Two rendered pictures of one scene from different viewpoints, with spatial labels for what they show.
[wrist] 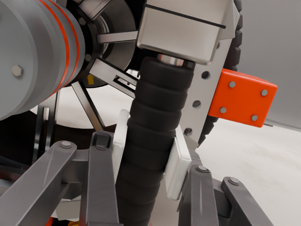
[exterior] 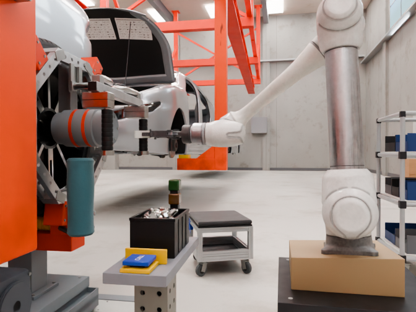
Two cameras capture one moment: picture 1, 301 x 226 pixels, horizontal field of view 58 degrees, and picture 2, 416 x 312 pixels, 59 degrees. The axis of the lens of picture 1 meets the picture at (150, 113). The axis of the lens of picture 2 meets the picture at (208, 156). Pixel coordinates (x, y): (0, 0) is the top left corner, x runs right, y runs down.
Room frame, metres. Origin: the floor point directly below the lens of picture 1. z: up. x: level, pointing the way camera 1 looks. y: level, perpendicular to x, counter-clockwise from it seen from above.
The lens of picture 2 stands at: (-0.46, 1.38, 0.76)
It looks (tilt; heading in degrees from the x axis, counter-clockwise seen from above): 1 degrees down; 285
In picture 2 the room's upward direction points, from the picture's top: straight up
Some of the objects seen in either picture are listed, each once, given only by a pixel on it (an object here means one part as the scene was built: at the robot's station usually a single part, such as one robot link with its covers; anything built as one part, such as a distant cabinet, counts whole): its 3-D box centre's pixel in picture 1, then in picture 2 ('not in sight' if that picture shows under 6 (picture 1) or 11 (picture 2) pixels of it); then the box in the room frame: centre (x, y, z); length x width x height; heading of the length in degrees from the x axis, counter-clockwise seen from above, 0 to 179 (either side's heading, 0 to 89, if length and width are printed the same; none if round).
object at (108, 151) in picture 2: not in sight; (107, 130); (0.15, 0.34, 0.83); 0.04 x 0.04 x 0.16
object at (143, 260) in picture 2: not in sight; (139, 261); (-0.04, 0.50, 0.47); 0.07 x 0.07 x 0.02; 5
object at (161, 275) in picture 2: not in sight; (158, 255); (-0.02, 0.33, 0.44); 0.43 x 0.17 x 0.03; 95
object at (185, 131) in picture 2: not in sight; (181, 134); (0.03, -0.02, 0.83); 0.09 x 0.08 x 0.07; 5
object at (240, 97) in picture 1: (235, 95); not in sight; (0.44, -0.13, 0.85); 0.09 x 0.08 x 0.07; 95
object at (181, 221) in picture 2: not in sight; (161, 228); (-0.02, 0.30, 0.51); 0.20 x 0.14 x 0.13; 96
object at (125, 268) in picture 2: not in sight; (139, 266); (-0.04, 0.50, 0.45); 0.08 x 0.08 x 0.01; 5
